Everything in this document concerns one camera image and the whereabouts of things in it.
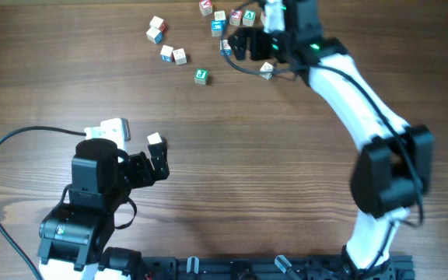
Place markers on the green J letter block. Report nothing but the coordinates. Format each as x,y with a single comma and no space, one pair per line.
201,76

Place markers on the blue D letter block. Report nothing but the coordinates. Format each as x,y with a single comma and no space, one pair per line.
225,49

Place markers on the red-sided white block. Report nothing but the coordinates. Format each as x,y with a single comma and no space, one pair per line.
158,23

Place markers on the plain white picture block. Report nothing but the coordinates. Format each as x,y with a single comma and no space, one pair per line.
154,139

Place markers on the red A top block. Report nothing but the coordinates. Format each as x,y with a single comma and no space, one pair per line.
206,7

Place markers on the blue-topped block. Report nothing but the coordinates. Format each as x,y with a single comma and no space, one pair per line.
216,28

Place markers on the green V block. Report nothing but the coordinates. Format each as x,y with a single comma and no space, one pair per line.
249,17

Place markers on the blue-sided white block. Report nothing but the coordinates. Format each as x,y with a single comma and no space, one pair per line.
154,35

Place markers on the green-sided Z block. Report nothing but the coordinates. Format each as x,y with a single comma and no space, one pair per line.
180,56

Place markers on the green-sided picture block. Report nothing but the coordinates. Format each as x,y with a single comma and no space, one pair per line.
266,70

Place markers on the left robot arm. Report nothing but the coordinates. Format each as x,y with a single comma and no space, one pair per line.
74,235

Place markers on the blue P letter block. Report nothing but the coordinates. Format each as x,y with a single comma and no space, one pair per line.
166,53

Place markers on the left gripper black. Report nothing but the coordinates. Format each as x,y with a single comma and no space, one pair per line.
141,171

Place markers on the red 6 block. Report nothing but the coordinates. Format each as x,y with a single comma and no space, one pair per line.
235,17

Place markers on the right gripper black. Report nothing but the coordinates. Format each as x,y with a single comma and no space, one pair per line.
265,47

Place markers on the blue-sided picture block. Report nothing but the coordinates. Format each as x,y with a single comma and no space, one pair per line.
220,16

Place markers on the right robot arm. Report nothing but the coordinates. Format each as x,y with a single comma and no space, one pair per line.
393,171

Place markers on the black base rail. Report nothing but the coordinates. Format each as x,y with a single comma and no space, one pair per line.
323,267

